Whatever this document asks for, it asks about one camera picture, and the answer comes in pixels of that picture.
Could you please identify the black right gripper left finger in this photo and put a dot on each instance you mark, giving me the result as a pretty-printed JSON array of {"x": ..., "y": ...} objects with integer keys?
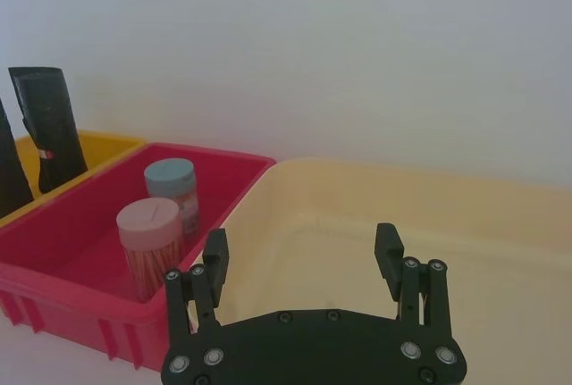
[{"x": 216, "y": 264}]

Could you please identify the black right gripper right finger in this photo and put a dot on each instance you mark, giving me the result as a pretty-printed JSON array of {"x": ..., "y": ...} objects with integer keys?
[{"x": 389, "y": 260}]

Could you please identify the clear jar with pink lid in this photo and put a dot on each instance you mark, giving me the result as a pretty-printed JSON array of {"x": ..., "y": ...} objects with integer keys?
[{"x": 149, "y": 233}]

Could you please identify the cream plastic bin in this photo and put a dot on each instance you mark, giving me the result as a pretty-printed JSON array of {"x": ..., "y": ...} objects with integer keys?
[{"x": 322, "y": 228}]

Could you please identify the clear jar with blue lid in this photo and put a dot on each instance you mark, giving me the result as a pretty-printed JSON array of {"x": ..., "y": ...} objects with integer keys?
[{"x": 172, "y": 184}]

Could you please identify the red plastic bin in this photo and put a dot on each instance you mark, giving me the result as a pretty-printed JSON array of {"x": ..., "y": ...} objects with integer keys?
[{"x": 80, "y": 233}]

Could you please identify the yellow plastic bin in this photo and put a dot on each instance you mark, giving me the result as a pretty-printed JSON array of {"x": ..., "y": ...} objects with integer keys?
[{"x": 105, "y": 146}]

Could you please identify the plain black pouch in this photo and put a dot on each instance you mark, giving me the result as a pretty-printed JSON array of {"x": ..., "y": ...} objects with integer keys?
[{"x": 9, "y": 166}]

